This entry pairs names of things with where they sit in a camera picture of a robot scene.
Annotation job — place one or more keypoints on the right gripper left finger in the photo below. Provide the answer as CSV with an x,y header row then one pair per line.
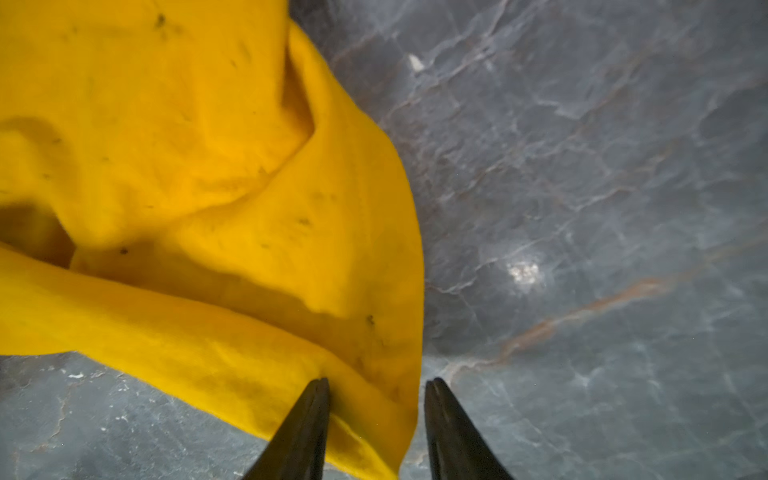
x,y
297,450

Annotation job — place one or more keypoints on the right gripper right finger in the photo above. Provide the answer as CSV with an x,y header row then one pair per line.
x,y
455,447

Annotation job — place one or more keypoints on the yellow t-shirt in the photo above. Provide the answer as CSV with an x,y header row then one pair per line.
x,y
189,196

